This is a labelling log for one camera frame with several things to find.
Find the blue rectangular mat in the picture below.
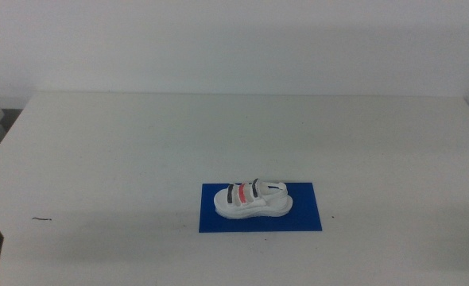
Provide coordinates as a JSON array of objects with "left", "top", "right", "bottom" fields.
[{"left": 198, "top": 182, "right": 324, "bottom": 234}]

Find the white sandal with striped straps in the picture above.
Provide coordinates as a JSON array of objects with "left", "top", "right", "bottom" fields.
[{"left": 213, "top": 178, "right": 294, "bottom": 220}]

